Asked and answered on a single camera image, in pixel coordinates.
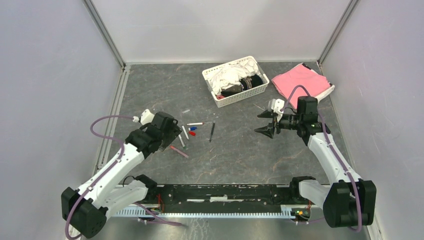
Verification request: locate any white folded cloth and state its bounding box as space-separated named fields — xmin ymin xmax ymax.
xmin=293 ymin=62 xmax=336 ymax=103

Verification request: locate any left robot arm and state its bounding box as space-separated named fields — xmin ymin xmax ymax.
xmin=61 ymin=109 xmax=182 ymax=240

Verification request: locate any white marker pen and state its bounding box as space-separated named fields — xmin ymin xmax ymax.
xmin=181 ymin=125 xmax=189 ymax=140

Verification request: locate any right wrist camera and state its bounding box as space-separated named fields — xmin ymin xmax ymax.
xmin=267 ymin=98 xmax=285 ymax=117

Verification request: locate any pink folded cloth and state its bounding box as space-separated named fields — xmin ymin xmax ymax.
xmin=271 ymin=63 xmax=335 ymax=101

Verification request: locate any red tipped white marker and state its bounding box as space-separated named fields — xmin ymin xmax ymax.
xmin=186 ymin=122 xmax=205 ymax=126

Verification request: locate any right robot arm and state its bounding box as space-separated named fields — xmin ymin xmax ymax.
xmin=255 ymin=96 xmax=377 ymax=231

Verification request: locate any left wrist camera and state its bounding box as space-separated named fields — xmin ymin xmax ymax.
xmin=132 ymin=109 xmax=155 ymax=126

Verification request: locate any black cloth in basket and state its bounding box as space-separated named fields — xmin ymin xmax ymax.
xmin=221 ymin=74 xmax=264 ymax=98

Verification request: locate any slotted cable duct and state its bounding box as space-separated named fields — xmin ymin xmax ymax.
xmin=109 ymin=205 xmax=296 ymax=220

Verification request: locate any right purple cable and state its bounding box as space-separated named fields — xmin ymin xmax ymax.
xmin=281 ymin=84 xmax=363 ymax=233

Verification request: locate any black pen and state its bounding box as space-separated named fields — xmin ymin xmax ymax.
xmin=209 ymin=120 xmax=216 ymax=142

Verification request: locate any white plastic basket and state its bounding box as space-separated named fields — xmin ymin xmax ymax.
xmin=202 ymin=56 xmax=270 ymax=108

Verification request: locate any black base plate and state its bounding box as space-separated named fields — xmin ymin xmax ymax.
xmin=138 ymin=184 xmax=310 ymax=214

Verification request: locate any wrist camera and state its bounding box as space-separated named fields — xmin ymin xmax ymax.
xmin=267 ymin=98 xmax=285 ymax=117
xmin=132 ymin=109 xmax=155 ymax=126

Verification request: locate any white cloth in basket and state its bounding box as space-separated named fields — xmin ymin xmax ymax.
xmin=207 ymin=59 xmax=259 ymax=95

